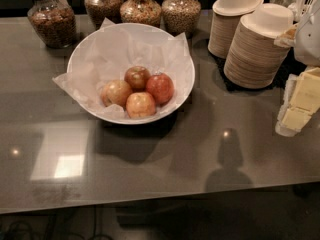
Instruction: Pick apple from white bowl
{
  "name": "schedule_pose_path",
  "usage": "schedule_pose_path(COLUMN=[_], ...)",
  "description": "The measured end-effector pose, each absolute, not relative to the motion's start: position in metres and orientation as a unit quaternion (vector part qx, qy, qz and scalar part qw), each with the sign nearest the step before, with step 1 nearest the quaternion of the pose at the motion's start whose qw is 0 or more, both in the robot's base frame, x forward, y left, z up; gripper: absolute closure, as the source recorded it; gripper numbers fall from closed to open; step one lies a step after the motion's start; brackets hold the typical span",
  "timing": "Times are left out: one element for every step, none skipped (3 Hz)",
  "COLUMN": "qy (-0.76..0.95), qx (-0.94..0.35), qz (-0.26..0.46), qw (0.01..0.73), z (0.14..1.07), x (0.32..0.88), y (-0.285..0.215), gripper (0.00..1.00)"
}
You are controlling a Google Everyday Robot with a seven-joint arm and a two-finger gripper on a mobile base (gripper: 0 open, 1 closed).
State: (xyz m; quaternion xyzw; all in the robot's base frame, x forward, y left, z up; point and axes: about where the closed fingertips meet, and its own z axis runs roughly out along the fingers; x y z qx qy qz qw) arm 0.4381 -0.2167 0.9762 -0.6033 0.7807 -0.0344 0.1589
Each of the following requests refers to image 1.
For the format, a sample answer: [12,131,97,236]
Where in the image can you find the front stack paper bowls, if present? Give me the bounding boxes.
[223,3,293,89]

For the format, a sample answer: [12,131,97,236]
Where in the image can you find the left yellow-red apple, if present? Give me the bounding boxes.
[101,80,133,107]

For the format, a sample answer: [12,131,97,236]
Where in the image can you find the right red apple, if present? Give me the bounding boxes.
[146,73,174,105]

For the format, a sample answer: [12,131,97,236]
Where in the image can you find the left glass cereal jar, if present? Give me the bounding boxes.
[27,0,76,49]

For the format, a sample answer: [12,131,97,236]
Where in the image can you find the red-green apple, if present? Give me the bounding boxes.
[124,66,151,91]

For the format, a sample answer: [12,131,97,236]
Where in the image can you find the front yellow-red apple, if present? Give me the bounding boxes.
[126,92,156,118]

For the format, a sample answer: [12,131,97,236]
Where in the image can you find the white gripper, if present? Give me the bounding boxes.
[274,0,320,137]

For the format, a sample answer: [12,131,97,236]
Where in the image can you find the glass cereal jar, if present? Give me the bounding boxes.
[162,0,201,38]
[84,0,124,29]
[27,0,76,49]
[120,0,162,27]

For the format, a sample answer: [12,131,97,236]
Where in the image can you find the yellow-red apple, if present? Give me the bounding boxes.
[126,92,156,118]
[101,80,133,107]

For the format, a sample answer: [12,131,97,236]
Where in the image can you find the white paper liner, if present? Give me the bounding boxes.
[52,17,192,120]

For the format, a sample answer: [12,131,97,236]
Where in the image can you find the white bowl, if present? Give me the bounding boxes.
[66,22,196,126]

